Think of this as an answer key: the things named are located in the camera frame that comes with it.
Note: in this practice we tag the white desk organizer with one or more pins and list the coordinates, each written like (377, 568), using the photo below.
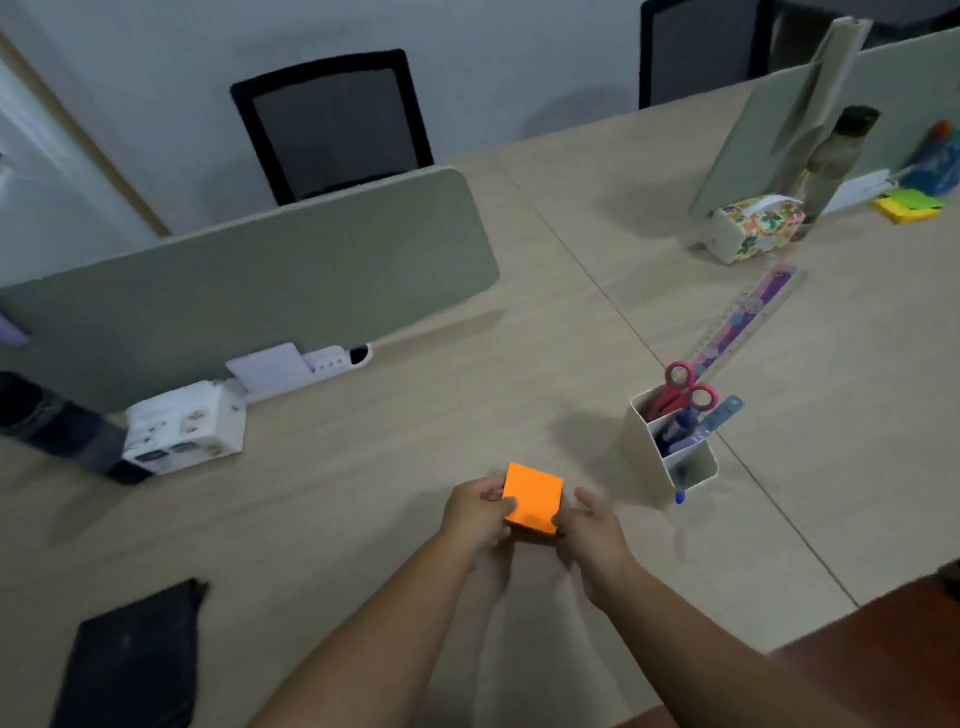
(667, 454)

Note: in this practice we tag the white power adapter box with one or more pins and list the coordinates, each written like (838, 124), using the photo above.
(186, 427)

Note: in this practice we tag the white paper sheet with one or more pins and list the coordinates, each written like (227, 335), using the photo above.
(859, 190)

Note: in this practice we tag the green sticky note pad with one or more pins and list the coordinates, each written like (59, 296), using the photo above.
(913, 199)

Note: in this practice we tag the person's left forearm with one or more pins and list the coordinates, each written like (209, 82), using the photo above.
(375, 641)

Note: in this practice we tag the person's right thumb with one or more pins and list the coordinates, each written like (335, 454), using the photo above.
(590, 502)

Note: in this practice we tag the dark capped bottle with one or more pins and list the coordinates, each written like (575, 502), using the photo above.
(832, 165)

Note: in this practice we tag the person's right forearm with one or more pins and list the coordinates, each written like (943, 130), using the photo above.
(712, 660)

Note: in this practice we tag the grey desk divider panel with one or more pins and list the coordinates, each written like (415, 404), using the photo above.
(247, 285)
(825, 112)

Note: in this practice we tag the yellow sticky note pad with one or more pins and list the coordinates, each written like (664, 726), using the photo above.
(904, 211)

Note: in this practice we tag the black mesh office chair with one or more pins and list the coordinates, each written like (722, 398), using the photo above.
(334, 124)
(701, 49)

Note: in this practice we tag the floral tissue box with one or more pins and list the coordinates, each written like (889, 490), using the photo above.
(754, 227)

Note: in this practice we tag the purple patterned ruler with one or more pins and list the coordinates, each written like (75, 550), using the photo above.
(746, 313)

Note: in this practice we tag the blue spray bottle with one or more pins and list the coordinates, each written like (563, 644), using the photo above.
(936, 157)

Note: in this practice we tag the blue pen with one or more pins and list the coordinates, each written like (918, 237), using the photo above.
(680, 487)

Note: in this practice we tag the black pouch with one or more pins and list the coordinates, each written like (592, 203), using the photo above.
(129, 660)

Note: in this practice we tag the person's right hand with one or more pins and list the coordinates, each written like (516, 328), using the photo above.
(596, 547)

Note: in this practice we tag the person's left thumb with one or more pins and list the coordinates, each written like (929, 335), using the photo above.
(493, 490)

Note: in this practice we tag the blue transparent ruler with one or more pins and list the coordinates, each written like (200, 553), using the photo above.
(711, 426)

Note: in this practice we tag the blue marker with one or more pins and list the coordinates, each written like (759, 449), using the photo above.
(679, 429)

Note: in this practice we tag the orange sticky note pad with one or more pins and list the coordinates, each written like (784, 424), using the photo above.
(533, 498)

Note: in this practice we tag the dark cylindrical bottle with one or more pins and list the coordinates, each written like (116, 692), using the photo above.
(64, 429)

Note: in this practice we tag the person's left hand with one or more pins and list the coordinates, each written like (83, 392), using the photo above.
(471, 514)

